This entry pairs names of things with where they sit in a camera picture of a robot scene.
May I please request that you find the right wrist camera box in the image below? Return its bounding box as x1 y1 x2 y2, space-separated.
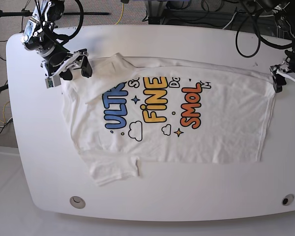
45 76 61 89

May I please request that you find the left table cable grommet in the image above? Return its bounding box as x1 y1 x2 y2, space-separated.
69 196 86 209

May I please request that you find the table cable grommet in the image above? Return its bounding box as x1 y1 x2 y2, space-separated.
69 196 86 209
282 194 295 206

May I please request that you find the white printed T-shirt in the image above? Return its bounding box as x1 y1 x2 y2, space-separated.
61 54 275 186

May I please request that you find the yellow cable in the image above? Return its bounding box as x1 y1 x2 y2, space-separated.
114 0 128 25

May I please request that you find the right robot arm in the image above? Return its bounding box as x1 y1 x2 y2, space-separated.
21 0 92 87

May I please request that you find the right table cable grommet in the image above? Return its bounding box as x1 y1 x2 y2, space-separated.
282 194 295 206

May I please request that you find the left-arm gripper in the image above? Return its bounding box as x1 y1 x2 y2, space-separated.
270 57 295 93

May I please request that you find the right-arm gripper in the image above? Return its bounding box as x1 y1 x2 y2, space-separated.
42 49 92 81

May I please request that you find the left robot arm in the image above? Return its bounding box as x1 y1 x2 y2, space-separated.
236 0 295 93

